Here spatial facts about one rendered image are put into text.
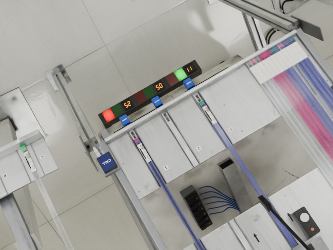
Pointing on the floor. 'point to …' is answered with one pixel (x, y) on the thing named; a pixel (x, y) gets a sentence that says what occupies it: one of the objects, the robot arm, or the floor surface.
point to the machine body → (212, 180)
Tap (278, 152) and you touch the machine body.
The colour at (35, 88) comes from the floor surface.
